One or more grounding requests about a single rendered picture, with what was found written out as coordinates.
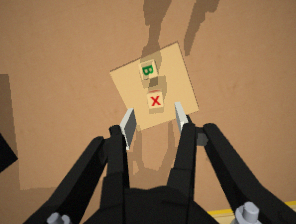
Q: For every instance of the tan square mat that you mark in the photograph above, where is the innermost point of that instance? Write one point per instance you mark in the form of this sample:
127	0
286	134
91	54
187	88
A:
172	79

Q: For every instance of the cream block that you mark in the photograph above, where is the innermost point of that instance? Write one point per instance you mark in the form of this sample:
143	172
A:
155	98
148	69

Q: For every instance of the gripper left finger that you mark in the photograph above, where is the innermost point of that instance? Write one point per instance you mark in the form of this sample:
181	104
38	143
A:
69	201

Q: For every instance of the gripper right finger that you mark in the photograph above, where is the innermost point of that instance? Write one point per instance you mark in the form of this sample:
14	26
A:
253	203

